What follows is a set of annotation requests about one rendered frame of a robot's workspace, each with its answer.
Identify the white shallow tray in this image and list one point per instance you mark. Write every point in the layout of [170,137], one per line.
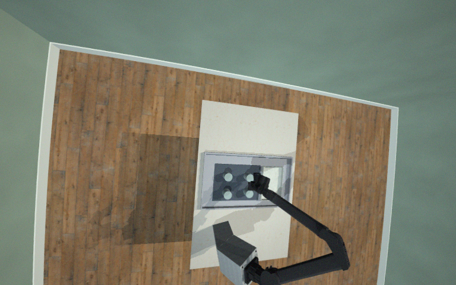
[276,176]

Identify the clear glass jar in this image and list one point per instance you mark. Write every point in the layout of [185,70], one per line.
[227,194]
[249,177]
[249,194]
[227,176]

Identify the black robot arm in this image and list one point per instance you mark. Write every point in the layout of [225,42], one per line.
[337,260]

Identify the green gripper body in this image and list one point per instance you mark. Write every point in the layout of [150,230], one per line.
[249,186]

